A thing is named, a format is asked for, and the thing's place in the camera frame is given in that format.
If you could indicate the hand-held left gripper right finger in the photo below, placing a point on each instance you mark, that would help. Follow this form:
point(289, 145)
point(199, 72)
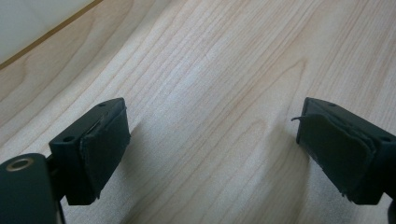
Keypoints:
point(342, 155)

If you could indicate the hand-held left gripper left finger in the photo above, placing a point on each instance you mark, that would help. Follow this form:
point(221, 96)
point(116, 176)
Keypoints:
point(93, 152)

